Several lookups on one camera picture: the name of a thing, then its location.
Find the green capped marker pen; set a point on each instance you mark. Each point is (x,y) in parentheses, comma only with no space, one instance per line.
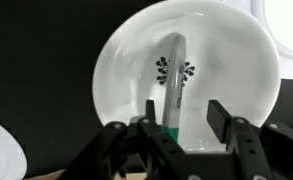
(174,86)

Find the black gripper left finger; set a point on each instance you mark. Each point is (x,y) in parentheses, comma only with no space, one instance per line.
(163,157)

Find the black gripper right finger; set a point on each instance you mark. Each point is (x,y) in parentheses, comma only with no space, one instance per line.
(241,142)

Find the large white plate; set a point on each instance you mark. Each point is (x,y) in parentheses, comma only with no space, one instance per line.
(276,16)

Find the white ceramic bowl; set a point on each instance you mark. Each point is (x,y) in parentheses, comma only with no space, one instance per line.
(229,58)

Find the small white plate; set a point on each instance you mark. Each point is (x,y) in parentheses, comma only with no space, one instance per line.
(13,163)

